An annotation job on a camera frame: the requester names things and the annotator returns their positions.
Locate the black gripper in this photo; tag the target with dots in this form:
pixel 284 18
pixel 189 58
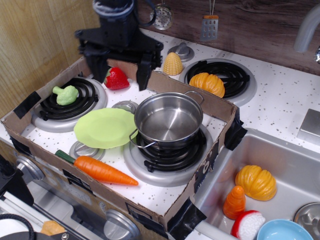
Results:
pixel 120 41

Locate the orange toy carrot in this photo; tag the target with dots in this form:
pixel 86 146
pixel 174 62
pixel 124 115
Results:
pixel 98 170

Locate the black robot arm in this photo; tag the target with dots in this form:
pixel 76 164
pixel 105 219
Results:
pixel 118 11

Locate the light green plastic plate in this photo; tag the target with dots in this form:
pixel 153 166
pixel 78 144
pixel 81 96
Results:
pixel 105 128

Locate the small orange carrot piece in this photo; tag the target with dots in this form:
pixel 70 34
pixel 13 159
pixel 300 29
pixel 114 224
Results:
pixel 235 203

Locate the red toy strawberry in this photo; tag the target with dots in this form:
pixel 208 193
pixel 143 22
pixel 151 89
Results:
pixel 116 79

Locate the silver middle stove knob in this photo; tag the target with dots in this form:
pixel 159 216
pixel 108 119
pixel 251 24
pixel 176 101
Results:
pixel 127 105

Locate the silver stove knob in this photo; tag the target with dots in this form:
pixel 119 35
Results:
pixel 184 52
pixel 127 105
pixel 79 149

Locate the yellow toy corn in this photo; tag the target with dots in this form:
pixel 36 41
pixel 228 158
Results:
pixel 172 65

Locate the green toy broccoli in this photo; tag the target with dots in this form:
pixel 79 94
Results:
pixel 65 96

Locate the hanging metal strainer ladle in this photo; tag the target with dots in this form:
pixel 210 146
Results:
pixel 162 16

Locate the silver back stove knob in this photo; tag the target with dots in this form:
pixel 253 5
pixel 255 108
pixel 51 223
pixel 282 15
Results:
pixel 184 52

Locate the stainless steel pot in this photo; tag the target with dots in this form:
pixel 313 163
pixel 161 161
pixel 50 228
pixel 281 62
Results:
pixel 168 120

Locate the front left black burner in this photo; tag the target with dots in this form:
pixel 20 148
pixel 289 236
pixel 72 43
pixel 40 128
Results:
pixel 51 117

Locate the black burner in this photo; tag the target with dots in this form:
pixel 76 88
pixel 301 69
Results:
pixel 168 168
pixel 239 82
pixel 51 117

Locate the orange toy pumpkin on stove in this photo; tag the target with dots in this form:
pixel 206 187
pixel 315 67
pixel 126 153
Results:
pixel 208 82

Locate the silver front stove knob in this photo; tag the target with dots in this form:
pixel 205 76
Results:
pixel 79 149

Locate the hanging metal spatula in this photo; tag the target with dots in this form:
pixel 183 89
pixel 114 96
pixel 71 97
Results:
pixel 209 24

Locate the front right black burner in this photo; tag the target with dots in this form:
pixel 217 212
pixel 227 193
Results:
pixel 168 168

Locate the back right black burner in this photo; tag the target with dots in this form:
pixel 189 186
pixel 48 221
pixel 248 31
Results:
pixel 239 82

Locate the silver oven knob left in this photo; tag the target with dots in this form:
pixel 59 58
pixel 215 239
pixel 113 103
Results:
pixel 31 172

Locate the silver oven knob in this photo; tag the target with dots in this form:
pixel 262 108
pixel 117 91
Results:
pixel 120 227
pixel 31 172

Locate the brown cardboard fence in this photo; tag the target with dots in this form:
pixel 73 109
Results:
pixel 152 207

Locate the silver oven knob right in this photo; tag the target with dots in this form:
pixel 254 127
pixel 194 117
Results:
pixel 120 227

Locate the orange toy piece bottom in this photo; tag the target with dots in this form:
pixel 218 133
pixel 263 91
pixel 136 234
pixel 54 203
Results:
pixel 51 228

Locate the grey faucet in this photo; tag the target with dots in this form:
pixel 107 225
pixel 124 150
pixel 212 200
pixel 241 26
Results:
pixel 307 30

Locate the orange toy pumpkin in sink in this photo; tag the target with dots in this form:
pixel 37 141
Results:
pixel 258 183

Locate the silver sink basin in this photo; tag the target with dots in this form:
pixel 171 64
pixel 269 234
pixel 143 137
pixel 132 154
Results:
pixel 297 174

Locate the red white toy mushroom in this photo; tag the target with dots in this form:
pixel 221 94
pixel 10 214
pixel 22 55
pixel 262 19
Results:
pixel 247 225

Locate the light blue bowl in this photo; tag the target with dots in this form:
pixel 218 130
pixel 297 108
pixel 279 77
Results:
pixel 282 229

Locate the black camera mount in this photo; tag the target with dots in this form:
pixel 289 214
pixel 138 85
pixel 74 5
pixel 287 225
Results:
pixel 11 180

